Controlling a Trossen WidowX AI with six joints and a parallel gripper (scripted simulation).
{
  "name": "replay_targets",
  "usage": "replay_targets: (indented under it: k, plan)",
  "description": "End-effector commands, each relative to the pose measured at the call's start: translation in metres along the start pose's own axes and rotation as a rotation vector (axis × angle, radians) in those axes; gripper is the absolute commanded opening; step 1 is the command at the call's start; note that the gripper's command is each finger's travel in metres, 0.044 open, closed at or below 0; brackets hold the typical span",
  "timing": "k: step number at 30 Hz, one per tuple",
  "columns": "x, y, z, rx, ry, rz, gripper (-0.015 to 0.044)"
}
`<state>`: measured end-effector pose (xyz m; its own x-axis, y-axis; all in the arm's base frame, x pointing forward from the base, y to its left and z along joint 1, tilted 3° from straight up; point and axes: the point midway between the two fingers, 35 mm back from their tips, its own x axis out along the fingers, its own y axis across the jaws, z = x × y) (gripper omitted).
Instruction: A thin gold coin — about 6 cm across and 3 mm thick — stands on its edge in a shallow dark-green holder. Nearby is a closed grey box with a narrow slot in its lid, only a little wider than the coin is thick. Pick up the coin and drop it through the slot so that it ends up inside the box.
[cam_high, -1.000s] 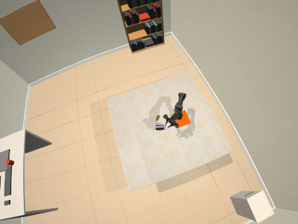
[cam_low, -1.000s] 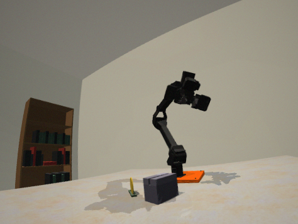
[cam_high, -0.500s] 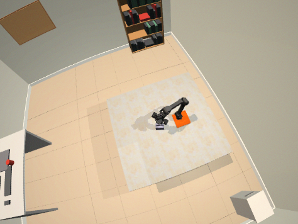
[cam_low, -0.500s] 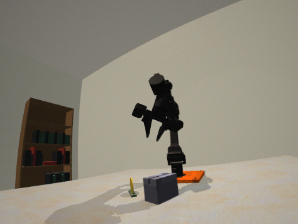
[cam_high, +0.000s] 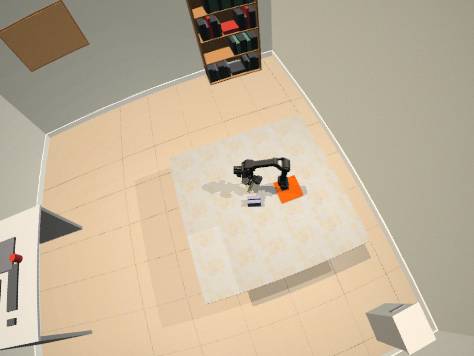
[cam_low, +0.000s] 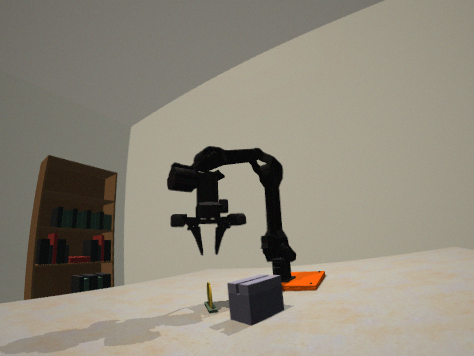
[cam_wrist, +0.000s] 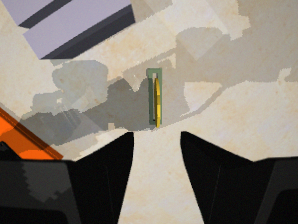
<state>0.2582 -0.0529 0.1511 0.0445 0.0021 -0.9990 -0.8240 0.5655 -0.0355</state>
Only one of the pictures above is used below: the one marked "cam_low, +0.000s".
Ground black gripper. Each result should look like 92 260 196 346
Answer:
170 192 246 255

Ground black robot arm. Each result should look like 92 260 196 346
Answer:
167 146 296 283

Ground green rectangular holder with slot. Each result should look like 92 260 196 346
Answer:
204 301 218 314

